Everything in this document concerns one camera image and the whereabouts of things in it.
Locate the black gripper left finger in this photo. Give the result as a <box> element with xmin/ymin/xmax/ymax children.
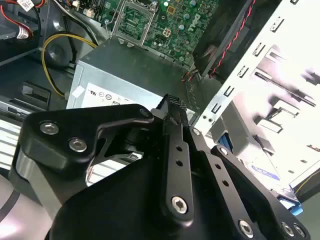
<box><xmin>8</xmin><ymin>93</ymin><xmax>196</xmax><ymax>223</ymax></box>

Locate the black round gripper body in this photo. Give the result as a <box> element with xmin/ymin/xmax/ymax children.
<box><xmin>49</xmin><ymin>122</ymin><xmax>237</xmax><ymax>240</ymax></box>

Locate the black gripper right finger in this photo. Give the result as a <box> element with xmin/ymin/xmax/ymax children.
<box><xmin>169</xmin><ymin>93</ymin><xmax>312</xmax><ymax>240</ymax></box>

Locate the hard disk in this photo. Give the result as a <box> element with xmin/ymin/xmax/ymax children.
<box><xmin>216</xmin><ymin>131</ymin><xmax>305</xmax><ymax>218</ymax></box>

